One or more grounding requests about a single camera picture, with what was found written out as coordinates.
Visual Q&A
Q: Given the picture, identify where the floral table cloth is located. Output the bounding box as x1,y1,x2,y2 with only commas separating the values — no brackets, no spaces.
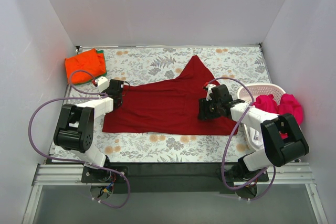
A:
52,47,296,164

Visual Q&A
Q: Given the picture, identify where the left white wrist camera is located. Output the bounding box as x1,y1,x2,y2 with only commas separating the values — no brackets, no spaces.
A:
92,76,109,92

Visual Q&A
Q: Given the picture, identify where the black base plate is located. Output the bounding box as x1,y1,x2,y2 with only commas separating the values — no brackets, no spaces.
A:
81,162,257,194

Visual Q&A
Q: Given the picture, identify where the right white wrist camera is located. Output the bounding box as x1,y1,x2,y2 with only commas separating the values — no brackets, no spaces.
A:
203,83,216,101

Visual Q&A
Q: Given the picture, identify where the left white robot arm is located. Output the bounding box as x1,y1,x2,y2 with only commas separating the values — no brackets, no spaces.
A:
54,77,124,182

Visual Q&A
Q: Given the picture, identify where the dark red t shirt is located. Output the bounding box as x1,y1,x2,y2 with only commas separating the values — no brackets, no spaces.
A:
102,55,236,136

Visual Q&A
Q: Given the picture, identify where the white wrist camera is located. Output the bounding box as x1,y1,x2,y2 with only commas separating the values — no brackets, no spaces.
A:
203,83,216,101
92,76,109,92

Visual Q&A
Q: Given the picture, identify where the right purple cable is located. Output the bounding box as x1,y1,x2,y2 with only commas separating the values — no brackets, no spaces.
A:
207,77,277,201

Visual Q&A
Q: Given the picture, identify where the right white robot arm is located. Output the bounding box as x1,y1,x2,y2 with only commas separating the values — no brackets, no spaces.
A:
198,84,310,181

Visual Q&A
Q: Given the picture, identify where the aluminium frame rail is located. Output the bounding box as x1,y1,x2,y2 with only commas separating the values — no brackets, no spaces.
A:
23,163,328,223

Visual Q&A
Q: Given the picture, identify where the folded orange t shirt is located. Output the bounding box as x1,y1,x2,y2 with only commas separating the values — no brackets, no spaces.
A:
65,48,107,83

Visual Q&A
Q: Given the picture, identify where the pink t shirt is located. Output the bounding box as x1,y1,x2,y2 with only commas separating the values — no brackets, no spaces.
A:
254,93,304,125

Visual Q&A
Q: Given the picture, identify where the white plastic laundry basket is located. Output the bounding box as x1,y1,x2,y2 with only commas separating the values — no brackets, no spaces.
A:
237,83,287,154

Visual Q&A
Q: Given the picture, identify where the folded green t shirt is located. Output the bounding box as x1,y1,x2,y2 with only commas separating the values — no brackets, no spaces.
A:
78,48,107,78

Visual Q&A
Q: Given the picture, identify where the white t shirt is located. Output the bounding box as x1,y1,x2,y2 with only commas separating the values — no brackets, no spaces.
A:
245,126,264,151

